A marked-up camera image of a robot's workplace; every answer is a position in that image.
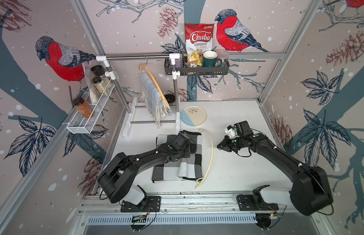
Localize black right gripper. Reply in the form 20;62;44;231
215;135;244;152

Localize black grey checkered scarf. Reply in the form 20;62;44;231
151;131;203;183

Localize cream plastic clothes hanger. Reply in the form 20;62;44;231
195;128;215;189

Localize blue cream plaid scarf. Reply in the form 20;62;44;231
141;73;172;129

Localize wooden clothes hanger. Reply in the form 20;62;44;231
139;54;168;107

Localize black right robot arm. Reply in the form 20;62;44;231
217;121;333;215

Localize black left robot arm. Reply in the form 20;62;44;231
97;131;198;203

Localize blue beige ceramic plate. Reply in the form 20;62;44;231
180;105;207;126

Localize beige dark ceramic bowl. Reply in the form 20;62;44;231
164;94;176;106

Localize white metal clothes rack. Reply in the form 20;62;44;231
96;53;182;134

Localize small snack packet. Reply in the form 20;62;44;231
186;60;199;68

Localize purple cup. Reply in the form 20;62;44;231
175;54;184;68

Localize dark green mug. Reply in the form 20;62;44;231
203;51;222;68

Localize pink lidded jar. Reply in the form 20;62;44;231
215;49;230;67

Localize black lid spice jar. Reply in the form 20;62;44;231
91;65;108;82
92;76;109;96

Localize orange spice bottle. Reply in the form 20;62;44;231
73;97;94;118

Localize clear plastic bag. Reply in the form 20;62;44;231
82;62;102;104

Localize red Chuba chips bag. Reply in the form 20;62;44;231
185;24;214;66

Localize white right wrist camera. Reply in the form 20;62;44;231
225;125;239;140

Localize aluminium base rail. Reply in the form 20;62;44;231
73;192;307;232

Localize black wall shelf tray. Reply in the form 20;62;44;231
176;67;229;76

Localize white wire wall basket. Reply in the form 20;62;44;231
66;85;115;134

